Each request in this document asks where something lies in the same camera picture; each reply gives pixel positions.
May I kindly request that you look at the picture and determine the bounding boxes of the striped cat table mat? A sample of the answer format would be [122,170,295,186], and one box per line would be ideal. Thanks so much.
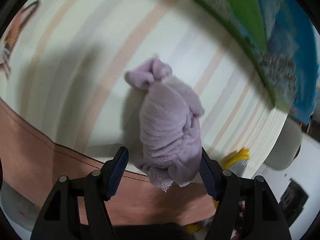
[1,0,287,208]

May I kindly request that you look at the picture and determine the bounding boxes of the brown cardboard box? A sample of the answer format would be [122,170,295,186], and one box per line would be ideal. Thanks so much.
[194,0,319,125]

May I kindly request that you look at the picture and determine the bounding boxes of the purple fluffy cloth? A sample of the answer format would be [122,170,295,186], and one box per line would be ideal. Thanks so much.
[126,57,204,191]

